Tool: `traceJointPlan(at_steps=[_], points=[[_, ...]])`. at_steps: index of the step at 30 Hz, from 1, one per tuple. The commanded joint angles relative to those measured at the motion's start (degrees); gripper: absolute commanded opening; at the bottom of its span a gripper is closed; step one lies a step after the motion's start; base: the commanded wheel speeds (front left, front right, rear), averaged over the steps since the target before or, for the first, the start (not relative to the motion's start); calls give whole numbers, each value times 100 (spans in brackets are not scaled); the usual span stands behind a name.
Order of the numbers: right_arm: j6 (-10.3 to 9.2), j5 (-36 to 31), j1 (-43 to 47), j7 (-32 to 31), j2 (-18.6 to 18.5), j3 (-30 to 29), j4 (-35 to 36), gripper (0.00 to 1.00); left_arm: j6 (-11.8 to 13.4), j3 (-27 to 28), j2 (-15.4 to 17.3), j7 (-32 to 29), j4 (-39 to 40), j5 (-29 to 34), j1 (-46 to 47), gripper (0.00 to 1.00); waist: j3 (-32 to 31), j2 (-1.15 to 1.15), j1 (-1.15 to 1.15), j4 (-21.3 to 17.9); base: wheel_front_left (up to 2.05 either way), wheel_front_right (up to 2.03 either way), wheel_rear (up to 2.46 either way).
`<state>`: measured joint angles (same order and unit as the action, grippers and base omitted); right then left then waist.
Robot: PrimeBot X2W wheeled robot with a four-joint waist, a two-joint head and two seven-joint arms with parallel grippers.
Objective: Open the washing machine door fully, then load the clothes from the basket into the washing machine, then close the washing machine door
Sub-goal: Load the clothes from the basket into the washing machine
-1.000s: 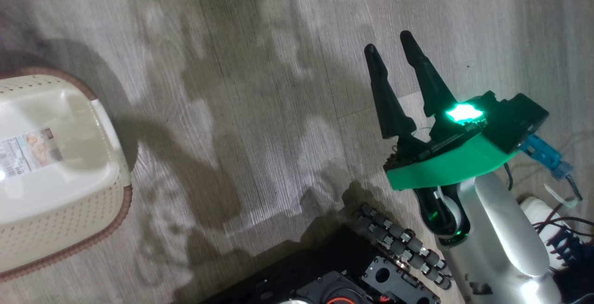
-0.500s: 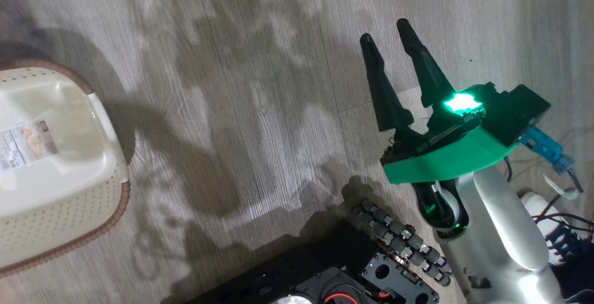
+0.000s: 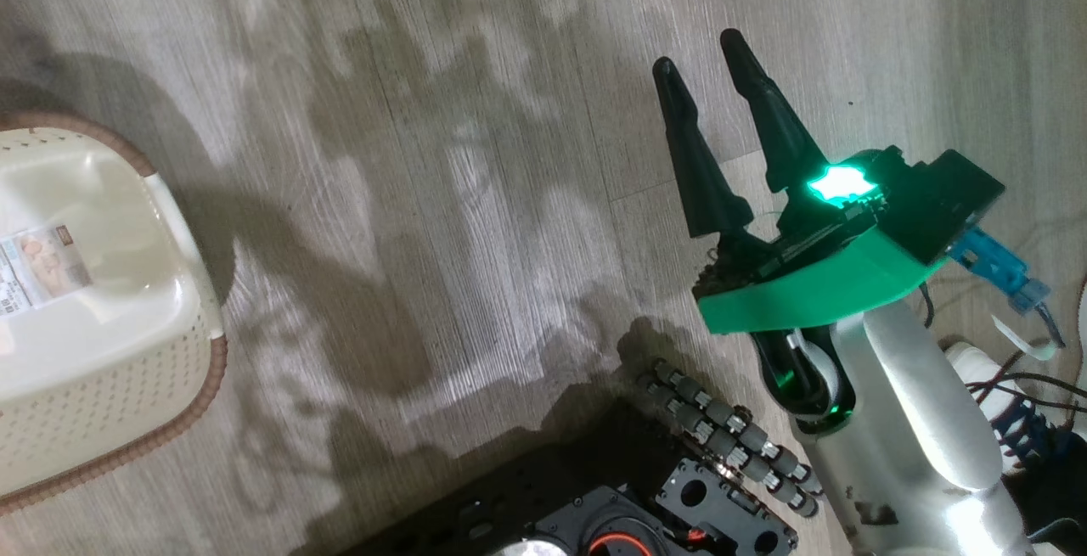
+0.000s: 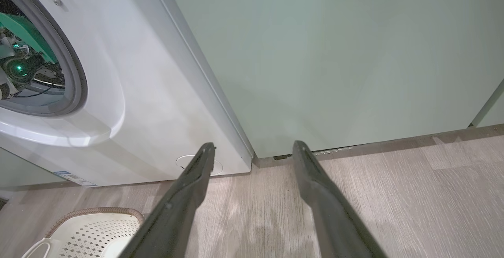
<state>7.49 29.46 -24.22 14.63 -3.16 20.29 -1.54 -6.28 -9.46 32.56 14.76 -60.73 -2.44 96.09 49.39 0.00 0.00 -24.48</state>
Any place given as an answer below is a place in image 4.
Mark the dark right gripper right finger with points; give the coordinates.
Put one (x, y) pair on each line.
(330, 218)

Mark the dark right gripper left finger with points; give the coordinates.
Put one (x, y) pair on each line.
(177, 218)

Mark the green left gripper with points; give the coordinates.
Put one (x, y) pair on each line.
(27, 33)

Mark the white front-load washing machine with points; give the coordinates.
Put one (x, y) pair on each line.
(157, 92)

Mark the round white filter cover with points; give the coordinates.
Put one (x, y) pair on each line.
(218, 168)

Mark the cream perforated laundry basket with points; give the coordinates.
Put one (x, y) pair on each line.
(98, 230)

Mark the blue energy label sticker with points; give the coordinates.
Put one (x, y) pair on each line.
(75, 178)

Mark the tall pale green cabinet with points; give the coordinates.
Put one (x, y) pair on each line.
(334, 53)

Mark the narrow pale green cabinet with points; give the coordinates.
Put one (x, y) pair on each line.
(494, 112)

